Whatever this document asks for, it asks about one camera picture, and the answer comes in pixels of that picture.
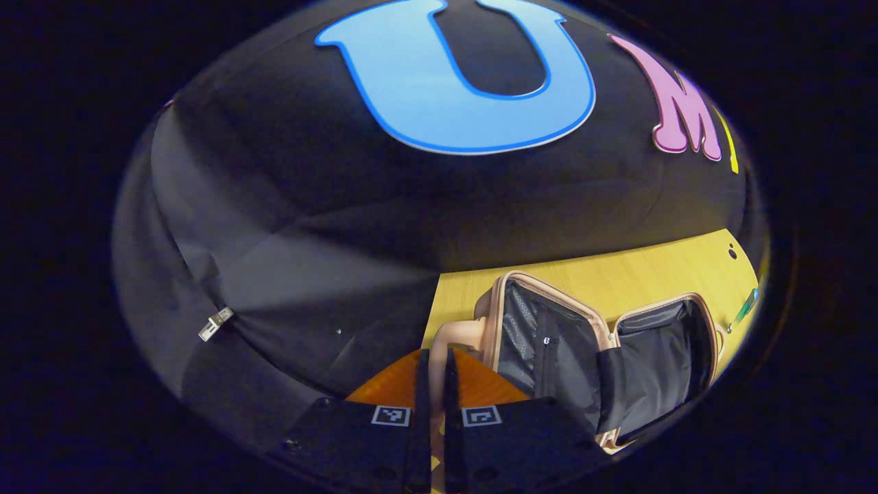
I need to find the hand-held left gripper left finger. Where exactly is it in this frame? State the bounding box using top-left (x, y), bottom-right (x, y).
top-left (274, 349), bottom-right (433, 494)

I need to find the blue capped teal bottle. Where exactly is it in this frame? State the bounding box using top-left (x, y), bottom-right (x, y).
top-left (728, 287), bottom-right (761, 333)

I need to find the beige suitcase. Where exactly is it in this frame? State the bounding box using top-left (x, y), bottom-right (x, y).
top-left (429, 270), bottom-right (728, 455)

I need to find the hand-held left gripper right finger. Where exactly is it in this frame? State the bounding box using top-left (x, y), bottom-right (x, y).
top-left (442, 347), bottom-right (611, 494)

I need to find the silver metal clip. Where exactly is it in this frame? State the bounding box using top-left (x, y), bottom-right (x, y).
top-left (198, 307), bottom-right (235, 342)

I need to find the black backdrop cloth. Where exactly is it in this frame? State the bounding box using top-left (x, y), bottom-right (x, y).
top-left (113, 0), bottom-right (769, 440)

